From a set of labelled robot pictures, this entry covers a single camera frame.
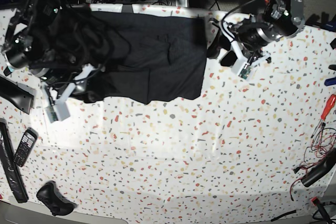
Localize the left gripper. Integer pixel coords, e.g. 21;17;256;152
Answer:
207;16;272;80

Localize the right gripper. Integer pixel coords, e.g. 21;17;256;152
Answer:
41;64;99;123

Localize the black T-shirt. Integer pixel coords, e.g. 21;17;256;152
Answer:
31;8;208;105

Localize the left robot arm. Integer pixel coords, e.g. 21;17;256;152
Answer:
207;0;305;80

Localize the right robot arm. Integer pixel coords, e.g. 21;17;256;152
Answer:
2;0;224;122

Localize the black curved plastic part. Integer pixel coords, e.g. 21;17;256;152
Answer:
1;76;37;114

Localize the long black bar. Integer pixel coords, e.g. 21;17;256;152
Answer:
1;120;29;204

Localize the blue marker pen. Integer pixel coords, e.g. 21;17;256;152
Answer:
324;77;336;87

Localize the black game controller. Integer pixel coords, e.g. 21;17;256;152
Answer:
36;181;75;216

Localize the red black clamp tool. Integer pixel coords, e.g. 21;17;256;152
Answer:
311;197;334;224

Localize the black cordless phone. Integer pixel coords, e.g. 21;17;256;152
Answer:
14;128;38;167

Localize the red handled screwdriver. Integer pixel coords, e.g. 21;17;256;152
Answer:
311;94;336;138

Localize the red black wire bundle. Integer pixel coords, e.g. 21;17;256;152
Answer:
289;126;336;201

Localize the black cylinder handle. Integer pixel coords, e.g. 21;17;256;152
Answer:
301;148;335;187

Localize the black cable on table edge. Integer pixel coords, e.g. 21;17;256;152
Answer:
270;209;297;222

